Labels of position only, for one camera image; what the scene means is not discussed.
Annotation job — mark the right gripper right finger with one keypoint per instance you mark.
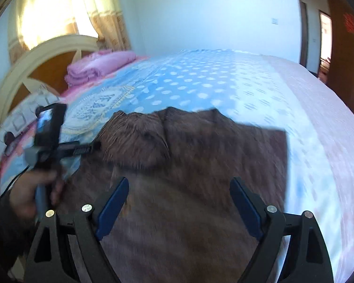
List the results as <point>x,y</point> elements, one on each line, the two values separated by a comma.
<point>307,258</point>

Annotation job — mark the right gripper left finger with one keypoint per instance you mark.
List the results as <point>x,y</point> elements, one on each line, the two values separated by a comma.
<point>50,257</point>

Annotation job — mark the brown knit sweater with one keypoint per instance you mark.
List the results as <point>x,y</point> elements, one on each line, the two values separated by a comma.
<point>179,223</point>

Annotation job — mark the dark left forearm sleeve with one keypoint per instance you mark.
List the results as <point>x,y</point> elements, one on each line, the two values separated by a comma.
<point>13,237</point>

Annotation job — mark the left hand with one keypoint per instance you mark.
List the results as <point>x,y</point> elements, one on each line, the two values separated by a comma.
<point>22,195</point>

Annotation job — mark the patterned pillow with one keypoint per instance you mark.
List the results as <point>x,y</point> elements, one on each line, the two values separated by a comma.
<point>24,114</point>

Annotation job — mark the folded pink quilt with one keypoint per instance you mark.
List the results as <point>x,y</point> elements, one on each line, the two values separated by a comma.
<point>97,65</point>

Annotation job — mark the cream wooden headboard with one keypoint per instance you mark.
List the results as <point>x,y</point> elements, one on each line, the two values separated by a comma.
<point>44,64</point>

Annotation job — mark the blue polka dot bedsheet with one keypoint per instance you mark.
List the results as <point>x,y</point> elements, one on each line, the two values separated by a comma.
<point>255,90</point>

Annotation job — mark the yellow patterned curtain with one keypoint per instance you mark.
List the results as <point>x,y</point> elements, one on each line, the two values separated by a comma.
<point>32,22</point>

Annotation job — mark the brown wooden door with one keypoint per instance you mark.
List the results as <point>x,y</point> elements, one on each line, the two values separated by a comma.
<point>341,72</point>

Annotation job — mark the white wall switch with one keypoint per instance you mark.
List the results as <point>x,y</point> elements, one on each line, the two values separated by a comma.
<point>275,20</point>

